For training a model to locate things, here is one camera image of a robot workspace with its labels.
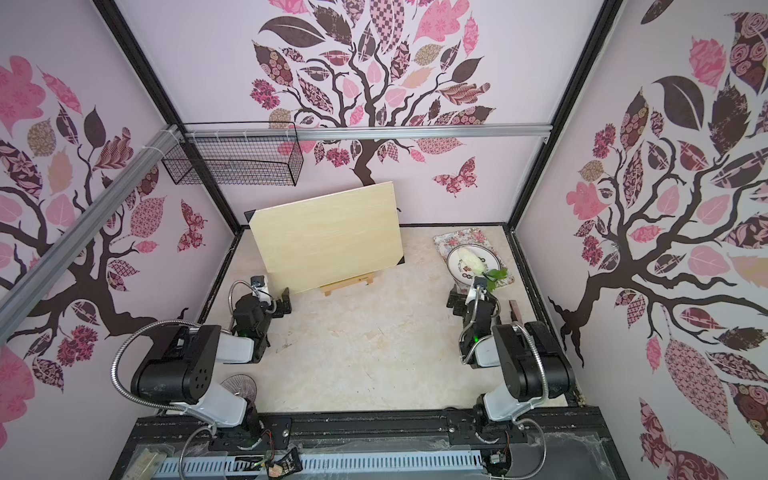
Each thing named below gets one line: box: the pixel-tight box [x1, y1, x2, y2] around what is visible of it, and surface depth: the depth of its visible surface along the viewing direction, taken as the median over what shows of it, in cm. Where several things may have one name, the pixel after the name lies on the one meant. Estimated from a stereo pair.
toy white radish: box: [457, 247, 509, 292], surface depth 106 cm
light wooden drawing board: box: [244, 181, 405, 295], surface depth 90 cm
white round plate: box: [446, 244, 501, 286], surface depth 109 cm
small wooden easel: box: [320, 272, 375, 297], surface depth 100 cm
